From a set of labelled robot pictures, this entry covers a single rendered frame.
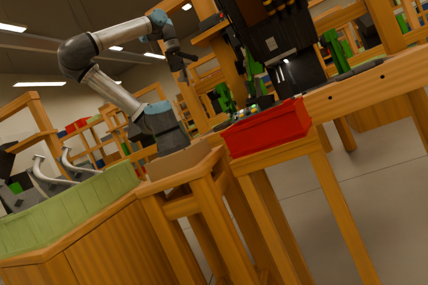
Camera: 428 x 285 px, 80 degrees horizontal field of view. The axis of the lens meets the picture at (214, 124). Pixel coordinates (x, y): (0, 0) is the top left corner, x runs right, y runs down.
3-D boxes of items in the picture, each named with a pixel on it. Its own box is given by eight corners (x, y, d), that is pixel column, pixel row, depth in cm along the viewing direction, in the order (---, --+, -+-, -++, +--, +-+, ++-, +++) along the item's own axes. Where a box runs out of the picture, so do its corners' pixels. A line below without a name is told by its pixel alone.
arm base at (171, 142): (183, 149, 104) (174, 126, 103) (153, 160, 108) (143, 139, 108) (195, 141, 118) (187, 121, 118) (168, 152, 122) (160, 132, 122)
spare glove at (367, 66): (377, 63, 120) (375, 58, 119) (385, 62, 109) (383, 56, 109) (333, 82, 126) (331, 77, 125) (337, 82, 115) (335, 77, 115)
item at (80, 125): (146, 185, 633) (107, 102, 622) (74, 213, 707) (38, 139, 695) (156, 177, 685) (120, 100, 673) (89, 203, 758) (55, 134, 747)
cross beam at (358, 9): (367, 11, 164) (362, -1, 163) (198, 95, 211) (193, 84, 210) (365, 13, 168) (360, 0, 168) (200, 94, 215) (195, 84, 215)
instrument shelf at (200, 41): (320, -29, 150) (316, -35, 150) (192, 45, 182) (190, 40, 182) (316, -15, 173) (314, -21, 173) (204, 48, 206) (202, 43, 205)
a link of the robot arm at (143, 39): (139, 20, 121) (160, 18, 127) (135, 32, 131) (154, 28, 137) (146, 36, 122) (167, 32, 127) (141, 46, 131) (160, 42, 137)
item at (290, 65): (328, 80, 151) (305, 27, 150) (279, 100, 162) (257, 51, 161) (325, 79, 168) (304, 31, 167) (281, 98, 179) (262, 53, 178)
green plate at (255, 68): (264, 81, 147) (258, 43, 144) (249, 84, 149) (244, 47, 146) (266, 80, 158) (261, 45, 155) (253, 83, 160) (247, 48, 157)
